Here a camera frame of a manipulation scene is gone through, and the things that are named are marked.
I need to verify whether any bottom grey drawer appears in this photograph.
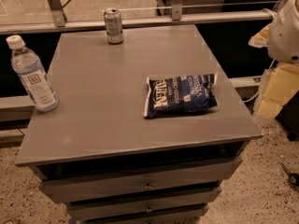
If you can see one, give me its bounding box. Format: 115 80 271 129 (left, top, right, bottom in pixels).
84 204 208 224

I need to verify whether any clear plastic water bottle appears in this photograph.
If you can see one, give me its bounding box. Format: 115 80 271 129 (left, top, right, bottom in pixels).
7 35 58 112

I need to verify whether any black caster wheel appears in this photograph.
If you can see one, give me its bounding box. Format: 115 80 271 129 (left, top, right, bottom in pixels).
281 164 299 187

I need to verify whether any yellow foam block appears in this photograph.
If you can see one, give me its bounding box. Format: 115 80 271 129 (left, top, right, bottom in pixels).
256 63 299 119

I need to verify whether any grey drawer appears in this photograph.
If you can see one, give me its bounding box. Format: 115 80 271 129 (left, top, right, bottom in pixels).
67 185 221 220
84 204 208 224
39 156 242 203

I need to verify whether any top grey drawer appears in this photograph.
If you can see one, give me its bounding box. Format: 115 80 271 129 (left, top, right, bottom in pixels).
39 156 242 203

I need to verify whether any blue chip bag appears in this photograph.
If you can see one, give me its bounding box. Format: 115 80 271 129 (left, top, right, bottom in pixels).
144 74 218 119

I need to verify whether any silver soda can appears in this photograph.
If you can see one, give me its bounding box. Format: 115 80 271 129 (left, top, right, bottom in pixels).
104 7 123 44

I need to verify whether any middle grey drawer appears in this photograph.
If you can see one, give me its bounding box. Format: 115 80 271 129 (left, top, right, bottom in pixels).
67 185 221 220

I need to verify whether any grey drawer cabinet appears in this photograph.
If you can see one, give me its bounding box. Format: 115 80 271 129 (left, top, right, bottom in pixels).
14 23 264 224

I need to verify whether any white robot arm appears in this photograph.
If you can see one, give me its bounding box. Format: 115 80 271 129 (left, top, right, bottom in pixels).
249 0 299 63

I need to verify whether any metal railing frame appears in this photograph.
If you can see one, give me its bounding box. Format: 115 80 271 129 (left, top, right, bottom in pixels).
0 0 279 35

